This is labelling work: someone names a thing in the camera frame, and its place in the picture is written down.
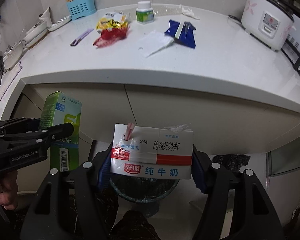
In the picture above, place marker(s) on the red mesh net bag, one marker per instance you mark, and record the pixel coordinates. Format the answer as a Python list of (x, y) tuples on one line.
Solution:
[(110, 36)]

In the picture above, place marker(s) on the green white small box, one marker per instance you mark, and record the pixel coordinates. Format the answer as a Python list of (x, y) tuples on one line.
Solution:
[(61, 116)]

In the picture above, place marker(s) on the white tissue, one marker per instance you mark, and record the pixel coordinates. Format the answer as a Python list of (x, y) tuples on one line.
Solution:
[(188, 12)]

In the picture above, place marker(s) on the white rice cooker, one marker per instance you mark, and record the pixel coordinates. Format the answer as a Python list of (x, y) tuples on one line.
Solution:
[(269, 21)]

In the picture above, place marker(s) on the dark green trash basket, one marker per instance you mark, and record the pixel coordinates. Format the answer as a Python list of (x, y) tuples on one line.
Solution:
[(142, 190)]

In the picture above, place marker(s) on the black plastic bag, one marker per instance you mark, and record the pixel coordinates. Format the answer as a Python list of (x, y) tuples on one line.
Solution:
[(232, 162)]

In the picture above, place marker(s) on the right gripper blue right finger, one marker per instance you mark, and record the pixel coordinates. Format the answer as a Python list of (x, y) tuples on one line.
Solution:
[(199, 169)]

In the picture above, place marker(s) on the yellow snack wrapper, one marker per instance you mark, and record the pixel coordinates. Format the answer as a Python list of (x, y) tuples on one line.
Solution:
[(112, 20)]

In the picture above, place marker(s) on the white green pill bottle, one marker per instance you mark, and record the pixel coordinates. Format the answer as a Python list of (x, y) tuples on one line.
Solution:
[(144, 12)]

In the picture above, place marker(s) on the person's left hand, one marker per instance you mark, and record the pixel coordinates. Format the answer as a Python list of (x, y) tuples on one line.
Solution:
[(9, 190)]

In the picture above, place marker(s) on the glass pot lid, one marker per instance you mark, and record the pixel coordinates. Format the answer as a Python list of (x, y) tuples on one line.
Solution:
[(13, 55)]

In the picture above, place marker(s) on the purple sachet stick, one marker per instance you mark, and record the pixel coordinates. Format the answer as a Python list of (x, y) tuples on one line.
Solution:
[(81, 37)]

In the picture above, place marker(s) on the white bowl with lid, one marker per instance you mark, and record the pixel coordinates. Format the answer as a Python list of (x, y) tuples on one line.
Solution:
[(35, 34)]

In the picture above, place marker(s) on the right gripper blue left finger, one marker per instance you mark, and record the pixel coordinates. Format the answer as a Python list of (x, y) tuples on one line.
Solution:
[(104, 174)]

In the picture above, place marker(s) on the dark blue foil pouch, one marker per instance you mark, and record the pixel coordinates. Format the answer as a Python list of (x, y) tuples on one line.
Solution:
[(182, 32)]

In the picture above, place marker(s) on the white microwave oven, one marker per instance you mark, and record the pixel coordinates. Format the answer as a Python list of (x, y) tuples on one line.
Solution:
[(291, 48)]

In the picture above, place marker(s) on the blue rimmed plate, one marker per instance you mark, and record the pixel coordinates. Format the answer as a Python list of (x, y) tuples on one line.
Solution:
[(60, 23)]

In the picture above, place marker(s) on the bubble wrap sheet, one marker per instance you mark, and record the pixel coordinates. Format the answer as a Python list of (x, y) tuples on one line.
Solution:
[(163, 10)]

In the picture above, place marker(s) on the blue utensil holder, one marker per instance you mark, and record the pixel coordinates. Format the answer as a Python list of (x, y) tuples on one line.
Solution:
[(81, 8)]

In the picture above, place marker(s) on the blue white milk carton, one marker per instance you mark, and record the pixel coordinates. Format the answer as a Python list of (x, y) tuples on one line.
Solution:
[(152, 153)]

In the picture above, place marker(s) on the white ceramic jug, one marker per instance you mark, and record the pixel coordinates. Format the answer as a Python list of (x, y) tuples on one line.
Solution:
[(46, 17)]

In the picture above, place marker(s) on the white plastic zip bag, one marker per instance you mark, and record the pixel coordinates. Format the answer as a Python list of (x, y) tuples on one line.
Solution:
[(153, 42)]

